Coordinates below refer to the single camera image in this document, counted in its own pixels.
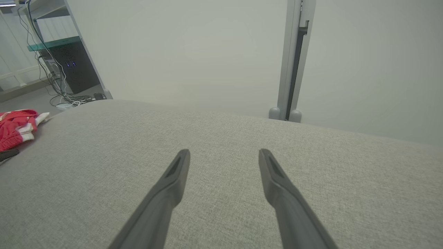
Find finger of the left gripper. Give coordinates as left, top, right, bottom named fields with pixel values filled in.
left=0, top=149, right=20, bottom=164

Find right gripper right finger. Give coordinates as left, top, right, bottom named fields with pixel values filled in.
left=259, top=148, right=340, bottom=249

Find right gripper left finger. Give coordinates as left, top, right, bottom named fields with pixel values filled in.
left=107, top=149, right=191, bottom=249

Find red shorts with white stripes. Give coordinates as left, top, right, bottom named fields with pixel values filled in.
left=0, top=109, right=51, bottom=153

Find white power strip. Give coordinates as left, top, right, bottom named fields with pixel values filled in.
left=55, top=100, right=82, bottom=110

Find grey fabric sofa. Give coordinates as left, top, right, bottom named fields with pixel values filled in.
left=0, top=100, right=443, bottom=249

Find black computer tower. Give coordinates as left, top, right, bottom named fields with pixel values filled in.
left=38, top=41, right=101, bottom=95

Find grey metal rack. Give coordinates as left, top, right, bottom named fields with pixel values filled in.
left=21, top=0, right=113, bottom=101

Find bundle of loose cables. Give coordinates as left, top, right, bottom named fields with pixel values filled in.
left=17, top=0, right=94, bottom=107

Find grey partition post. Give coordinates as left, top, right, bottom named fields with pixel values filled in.
left=269, top=0, right=316, bottom=123

